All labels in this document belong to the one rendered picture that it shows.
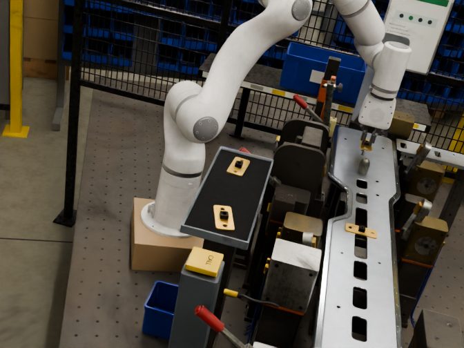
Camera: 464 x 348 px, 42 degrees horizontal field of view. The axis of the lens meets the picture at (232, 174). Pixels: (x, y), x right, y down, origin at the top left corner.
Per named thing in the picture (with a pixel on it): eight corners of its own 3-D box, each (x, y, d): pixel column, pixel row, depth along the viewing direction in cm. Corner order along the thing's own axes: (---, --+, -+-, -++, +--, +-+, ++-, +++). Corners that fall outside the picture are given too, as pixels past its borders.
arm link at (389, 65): (365, 78, 191) (381, 90, 183) (378, 37, 184) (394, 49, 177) (387, 79, 194) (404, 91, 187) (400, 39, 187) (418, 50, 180)
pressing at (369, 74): (381, 128, 222) (411, 39, 206) (351, 120, 223) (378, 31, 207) (381, 127, 223) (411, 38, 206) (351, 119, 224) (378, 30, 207)
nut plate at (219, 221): (234, 230, 122) (235, 226, 121) (215, 229, 121) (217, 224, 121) (230, 207, 129) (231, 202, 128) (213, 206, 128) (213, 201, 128)
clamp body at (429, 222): (416, 333, 175) (460, 236, 158) (375, 322, 176) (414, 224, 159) (414, 317, 181) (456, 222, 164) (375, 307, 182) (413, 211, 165)
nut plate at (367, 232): (376, 231, 161) (378, 228, 161) (376, 239, 158) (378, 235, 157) (345, 223, 162) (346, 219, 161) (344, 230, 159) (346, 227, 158)
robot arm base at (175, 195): (140, 234, 176) (150, 179, 167) (140, 199, 192) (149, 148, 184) (204, 241, 180) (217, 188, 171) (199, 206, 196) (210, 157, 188)
